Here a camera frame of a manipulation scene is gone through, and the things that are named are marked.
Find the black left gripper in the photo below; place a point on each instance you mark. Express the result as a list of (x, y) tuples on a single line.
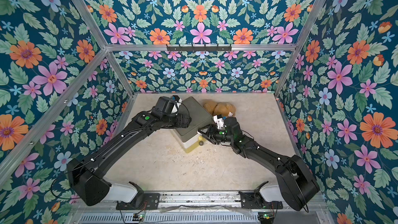
[(180, 124)]

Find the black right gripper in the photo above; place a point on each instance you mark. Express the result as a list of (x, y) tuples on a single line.
[(210, 134)]

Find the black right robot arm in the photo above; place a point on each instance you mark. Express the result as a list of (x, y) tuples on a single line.
[(296, 183)]

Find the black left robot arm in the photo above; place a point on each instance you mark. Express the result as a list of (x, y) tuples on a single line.
[(87, 176)]

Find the white yellow drawer cabinet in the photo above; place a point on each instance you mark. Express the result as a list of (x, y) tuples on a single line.
[(187, 138)]

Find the brown teddy bear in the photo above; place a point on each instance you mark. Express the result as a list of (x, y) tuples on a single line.
[(223, 109)]

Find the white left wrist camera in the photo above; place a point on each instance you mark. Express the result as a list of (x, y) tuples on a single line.
[(176, 101)]

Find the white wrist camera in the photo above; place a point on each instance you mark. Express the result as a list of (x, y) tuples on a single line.
[(176, 101), (219, 121)]

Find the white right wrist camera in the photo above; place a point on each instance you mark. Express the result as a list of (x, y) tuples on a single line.
[(219, 121)]

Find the black hook rail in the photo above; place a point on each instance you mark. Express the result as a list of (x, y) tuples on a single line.
[(195, 48)]

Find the aluminium front rail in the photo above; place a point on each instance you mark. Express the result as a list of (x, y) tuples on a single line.
[(200, 207)]

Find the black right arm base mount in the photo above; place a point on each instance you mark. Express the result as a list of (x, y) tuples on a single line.
[(254, 200)]

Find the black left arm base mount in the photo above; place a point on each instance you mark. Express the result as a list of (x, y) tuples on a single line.
[(142, 200)]

